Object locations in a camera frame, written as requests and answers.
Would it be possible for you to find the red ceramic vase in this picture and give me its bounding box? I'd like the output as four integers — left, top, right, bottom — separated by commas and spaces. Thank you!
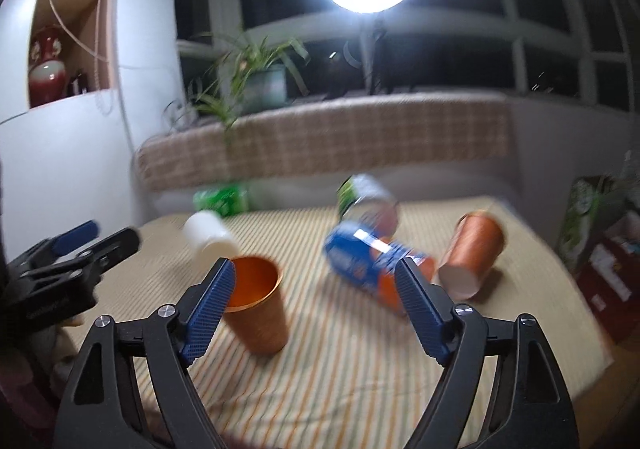
28, 25, 68, 107

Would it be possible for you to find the white paper cup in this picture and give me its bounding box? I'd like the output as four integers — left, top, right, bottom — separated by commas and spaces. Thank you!
182, 210, 241, 262

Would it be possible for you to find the blue orange snack can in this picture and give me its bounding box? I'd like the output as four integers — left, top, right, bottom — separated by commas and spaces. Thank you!
324, 222, 437, 315

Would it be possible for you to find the potted green plant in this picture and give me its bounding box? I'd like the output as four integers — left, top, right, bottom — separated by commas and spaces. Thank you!
162, 26, 311, 140

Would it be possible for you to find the green cardboard box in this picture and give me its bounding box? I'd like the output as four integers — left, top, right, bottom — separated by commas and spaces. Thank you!
557, 176, 618, 275

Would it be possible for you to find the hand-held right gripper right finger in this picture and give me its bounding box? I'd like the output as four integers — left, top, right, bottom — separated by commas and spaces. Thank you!
394, 256, 581, 449

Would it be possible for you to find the green packet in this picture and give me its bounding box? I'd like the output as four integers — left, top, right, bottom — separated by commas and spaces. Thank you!
194, 183, 251, 217

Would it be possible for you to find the black light stand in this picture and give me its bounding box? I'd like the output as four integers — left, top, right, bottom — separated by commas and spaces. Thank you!
360, 14, 393, 95

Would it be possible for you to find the red cardboard box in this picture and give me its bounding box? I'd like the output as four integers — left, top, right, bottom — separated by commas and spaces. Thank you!
575, 212, 640, 345

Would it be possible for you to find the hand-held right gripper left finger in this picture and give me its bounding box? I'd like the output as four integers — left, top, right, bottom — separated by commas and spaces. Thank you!
52, 256, 236, 449

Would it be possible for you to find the white cable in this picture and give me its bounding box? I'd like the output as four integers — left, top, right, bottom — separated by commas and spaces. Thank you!
47, 0, 113, 115

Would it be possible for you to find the plaid bench cushion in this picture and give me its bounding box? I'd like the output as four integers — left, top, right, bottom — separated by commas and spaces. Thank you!
135, 92, 511, 192

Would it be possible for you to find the green white can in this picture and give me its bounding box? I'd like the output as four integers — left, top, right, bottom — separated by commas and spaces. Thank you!
336, 174, 401, 237

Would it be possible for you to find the orange paper cup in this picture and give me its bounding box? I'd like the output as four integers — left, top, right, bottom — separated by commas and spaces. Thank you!
222, 255, 290, 356
437, 210, 507, 300

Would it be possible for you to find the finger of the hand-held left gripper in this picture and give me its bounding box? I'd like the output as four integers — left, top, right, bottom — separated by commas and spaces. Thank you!
30, 227, 142, 290
7, 220, 101, 275

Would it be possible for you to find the white window frame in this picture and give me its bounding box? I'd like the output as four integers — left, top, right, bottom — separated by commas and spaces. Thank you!
175, 0, 640, 110

